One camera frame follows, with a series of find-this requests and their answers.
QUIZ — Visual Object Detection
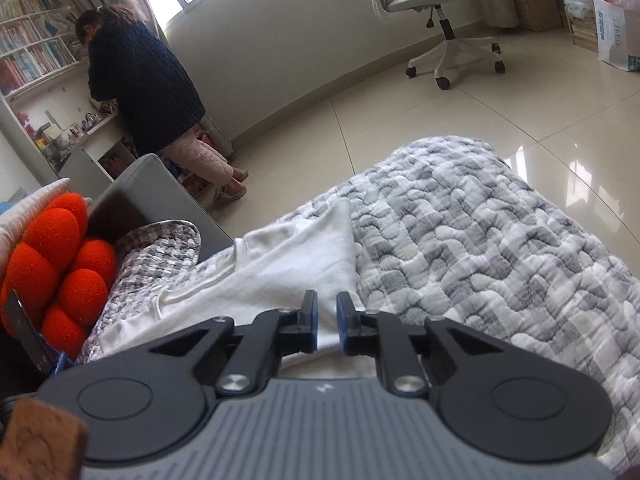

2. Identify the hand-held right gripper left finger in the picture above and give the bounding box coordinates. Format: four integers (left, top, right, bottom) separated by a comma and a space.
147, 289, 319, 397

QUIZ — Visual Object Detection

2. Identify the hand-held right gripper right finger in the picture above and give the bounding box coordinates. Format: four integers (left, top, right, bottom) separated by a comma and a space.
336, 291, 506, 397

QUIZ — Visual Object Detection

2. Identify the white garment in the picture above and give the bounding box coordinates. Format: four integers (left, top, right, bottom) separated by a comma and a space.
97, 200, 381, 376

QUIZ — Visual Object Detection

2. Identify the grey checked quilted blanket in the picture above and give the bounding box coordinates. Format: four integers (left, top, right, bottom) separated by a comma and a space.
75, 136, 640, 471

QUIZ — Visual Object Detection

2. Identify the orange knitted knot cushion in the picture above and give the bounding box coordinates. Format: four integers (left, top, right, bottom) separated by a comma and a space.
0, 192, 118, 361

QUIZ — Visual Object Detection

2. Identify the black phone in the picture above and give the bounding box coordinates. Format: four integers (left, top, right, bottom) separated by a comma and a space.
5, 287, 54, 379

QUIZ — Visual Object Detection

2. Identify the brown fuzzy cloth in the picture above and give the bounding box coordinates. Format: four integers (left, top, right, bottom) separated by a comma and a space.
0, 400, 90, 480

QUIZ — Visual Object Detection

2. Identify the white ribbed cushion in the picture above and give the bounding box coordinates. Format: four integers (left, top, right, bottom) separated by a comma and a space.
0, 177, 71, 242

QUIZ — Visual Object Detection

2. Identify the white bookshelf with books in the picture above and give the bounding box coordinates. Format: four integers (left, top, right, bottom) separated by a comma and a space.
0, 0, 151, 196

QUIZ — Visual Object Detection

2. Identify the white cardboard box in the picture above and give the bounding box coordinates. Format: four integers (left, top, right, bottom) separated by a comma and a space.
587, 0, 640, 73

